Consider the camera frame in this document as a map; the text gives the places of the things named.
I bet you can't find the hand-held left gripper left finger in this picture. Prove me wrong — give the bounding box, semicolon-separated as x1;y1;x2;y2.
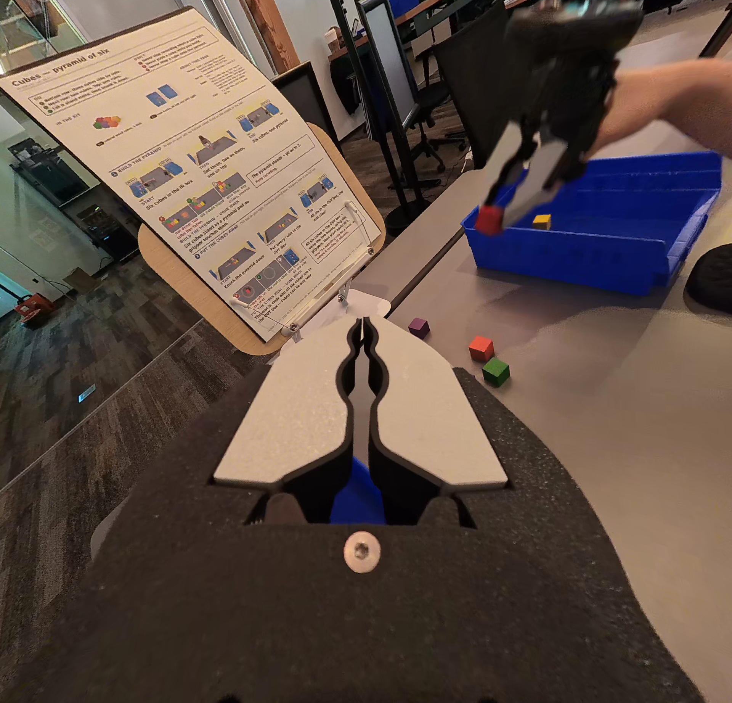
213;317;367;489

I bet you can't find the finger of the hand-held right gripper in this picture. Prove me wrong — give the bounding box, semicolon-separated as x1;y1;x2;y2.
482;121;528;209
500;141;567;230

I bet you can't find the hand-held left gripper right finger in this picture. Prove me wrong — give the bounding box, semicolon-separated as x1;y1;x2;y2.
361;317;510;492

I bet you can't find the blue plastic bin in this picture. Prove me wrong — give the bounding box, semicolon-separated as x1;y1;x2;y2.
330;457;385;525
460;151;722;298

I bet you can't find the black office chair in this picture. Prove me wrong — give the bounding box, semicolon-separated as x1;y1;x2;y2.
395;68;458;173
432;0;535;169

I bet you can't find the black floor lamp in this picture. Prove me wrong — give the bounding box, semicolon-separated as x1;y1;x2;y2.
320;0;431;236

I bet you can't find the grey panel on wheeled stand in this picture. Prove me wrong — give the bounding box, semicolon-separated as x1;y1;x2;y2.
357;0;431;212

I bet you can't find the wooden workbench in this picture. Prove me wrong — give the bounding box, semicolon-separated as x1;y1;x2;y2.
329;0;465;63

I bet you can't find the black rounded pad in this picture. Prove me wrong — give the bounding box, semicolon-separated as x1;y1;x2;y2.
684;244;732;315

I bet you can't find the red floor machine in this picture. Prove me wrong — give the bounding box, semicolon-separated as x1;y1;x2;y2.
14;293;56;323

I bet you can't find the black glass door cabinet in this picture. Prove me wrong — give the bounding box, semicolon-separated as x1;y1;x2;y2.
11;142;138;263

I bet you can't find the printed instruction sheet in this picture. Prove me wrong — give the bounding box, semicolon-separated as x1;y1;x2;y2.
0;6;383;342

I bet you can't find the wooden support post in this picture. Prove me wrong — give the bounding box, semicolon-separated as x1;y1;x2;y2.
226;0;301;76

